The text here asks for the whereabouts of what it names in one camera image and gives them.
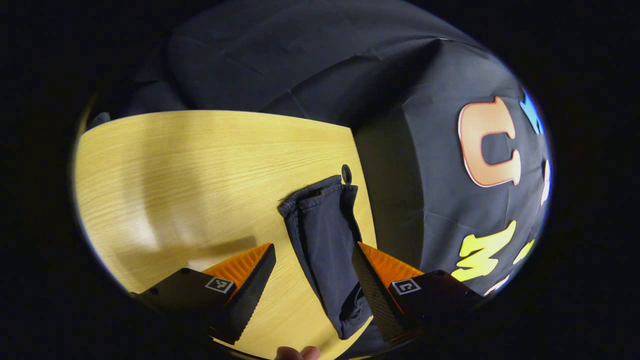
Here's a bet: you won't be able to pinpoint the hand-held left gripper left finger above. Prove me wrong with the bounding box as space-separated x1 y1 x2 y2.
131 243 277 345

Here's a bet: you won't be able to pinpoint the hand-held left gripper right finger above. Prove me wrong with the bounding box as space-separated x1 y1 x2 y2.
351 242 483 342

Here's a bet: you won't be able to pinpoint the dark grey jeans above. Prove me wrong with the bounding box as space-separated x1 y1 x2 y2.
277 175 381 342

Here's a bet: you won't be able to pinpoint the black backdrop cloth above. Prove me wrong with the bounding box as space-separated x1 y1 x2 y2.
90 0 553 301

